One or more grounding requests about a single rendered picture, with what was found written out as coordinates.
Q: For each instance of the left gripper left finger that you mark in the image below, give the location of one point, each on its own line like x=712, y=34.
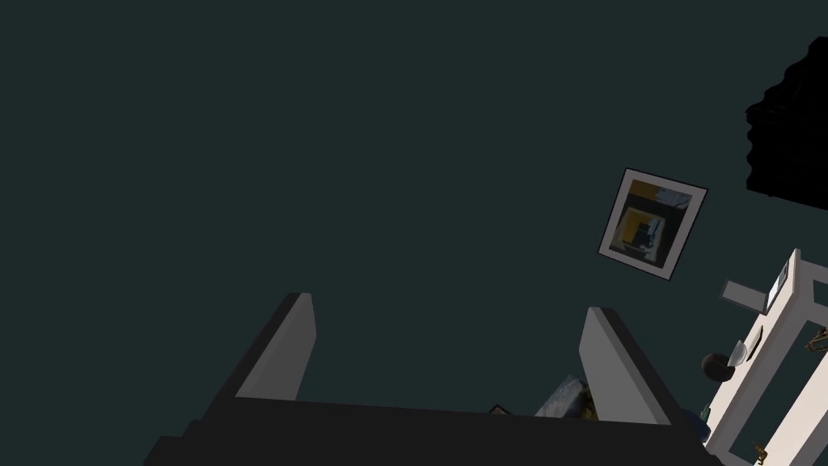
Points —
x=278, y=359

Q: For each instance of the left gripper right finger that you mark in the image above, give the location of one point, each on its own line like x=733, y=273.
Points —
x=614, y=375

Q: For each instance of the white table with items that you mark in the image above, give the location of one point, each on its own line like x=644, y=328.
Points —
x=773, y=362

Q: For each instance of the black curtain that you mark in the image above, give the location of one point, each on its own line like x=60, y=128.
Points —
x=792, y=129

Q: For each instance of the framed abstract wall picture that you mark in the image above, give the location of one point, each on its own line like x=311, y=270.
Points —
x=650, y=223

